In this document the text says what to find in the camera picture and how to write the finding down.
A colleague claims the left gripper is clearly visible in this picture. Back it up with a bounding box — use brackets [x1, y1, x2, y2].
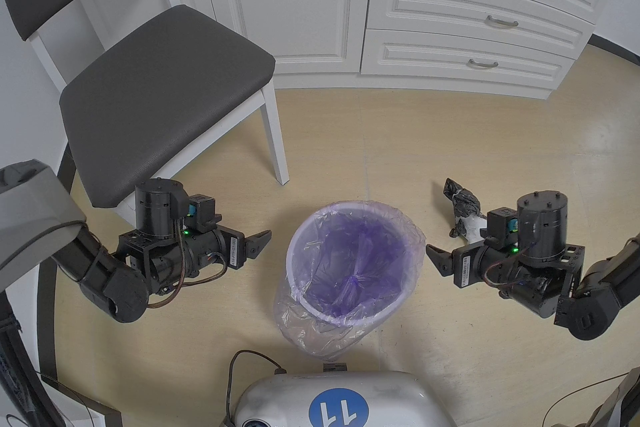
[150, 227, 273, 288]

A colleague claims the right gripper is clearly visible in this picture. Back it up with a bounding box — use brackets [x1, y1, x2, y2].
[425, 243, 531, 298]

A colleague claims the black plastic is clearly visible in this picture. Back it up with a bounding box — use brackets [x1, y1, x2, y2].
[442, 178, 488, 240]

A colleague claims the purple plastic bag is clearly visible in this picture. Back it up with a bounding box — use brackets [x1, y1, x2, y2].
[274, 200, 427, 363]

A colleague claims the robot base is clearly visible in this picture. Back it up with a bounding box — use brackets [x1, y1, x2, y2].
[235, 362, 458, 427]

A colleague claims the white trash bin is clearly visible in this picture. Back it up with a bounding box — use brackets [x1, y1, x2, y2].
[277, 201, 417, 358]

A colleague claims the grey padded white chair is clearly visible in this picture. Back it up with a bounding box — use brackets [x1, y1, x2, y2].
[2, 0, 291, 228]

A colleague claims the white wardrobe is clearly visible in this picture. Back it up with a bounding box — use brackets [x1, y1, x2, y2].
[165, 0, 628, 100]

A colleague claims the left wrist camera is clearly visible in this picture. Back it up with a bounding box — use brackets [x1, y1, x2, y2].
[186, 195, 224, 234]

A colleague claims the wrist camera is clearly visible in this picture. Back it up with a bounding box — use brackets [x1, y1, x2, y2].
[486, 208, 520, 247]
[186, 195, 224, 234]

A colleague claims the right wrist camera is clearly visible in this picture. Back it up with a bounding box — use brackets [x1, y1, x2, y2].
[486, 208, 520, 247]

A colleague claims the black cable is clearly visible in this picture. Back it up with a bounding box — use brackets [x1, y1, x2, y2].
[226, 350, 287, 416]

